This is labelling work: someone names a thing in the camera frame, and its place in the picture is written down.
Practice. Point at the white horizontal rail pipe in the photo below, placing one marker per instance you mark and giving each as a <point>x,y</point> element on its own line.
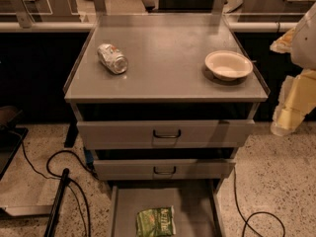
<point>51,27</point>

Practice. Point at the black top drawer handle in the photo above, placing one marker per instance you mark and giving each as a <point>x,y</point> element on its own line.
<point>166,136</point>

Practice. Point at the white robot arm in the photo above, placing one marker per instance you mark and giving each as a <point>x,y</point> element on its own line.
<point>303,49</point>

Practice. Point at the dark object left edge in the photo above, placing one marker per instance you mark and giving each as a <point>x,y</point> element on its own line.
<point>11,136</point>

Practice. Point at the black middle drawer handle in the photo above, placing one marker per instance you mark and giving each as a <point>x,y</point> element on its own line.
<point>164,172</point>

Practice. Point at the top grey drawer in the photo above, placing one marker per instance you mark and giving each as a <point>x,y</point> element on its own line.
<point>138,134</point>

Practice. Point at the black drawer handle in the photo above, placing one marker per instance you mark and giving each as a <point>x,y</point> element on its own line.
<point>166,136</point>
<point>164,172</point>

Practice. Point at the crushed silver soda can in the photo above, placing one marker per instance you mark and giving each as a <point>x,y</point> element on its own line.
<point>111,57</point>

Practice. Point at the middle grey drawer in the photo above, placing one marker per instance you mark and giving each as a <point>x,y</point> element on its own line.
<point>123,170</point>

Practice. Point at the white paper bowl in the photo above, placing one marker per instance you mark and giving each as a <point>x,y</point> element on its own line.
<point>228,65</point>

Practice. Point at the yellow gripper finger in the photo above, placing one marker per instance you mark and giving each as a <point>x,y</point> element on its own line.
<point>297,99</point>
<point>284,43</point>

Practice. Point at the black bar on floor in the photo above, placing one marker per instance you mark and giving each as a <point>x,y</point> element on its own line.
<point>54,214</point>

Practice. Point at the green jalapeno chip bag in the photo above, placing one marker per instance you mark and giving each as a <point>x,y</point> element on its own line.
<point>156,222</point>

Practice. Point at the bottom grey open drawer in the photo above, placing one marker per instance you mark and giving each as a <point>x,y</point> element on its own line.
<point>193,206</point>

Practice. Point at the grey drawer cabinet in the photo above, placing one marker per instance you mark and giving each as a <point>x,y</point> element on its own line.
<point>166,79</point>

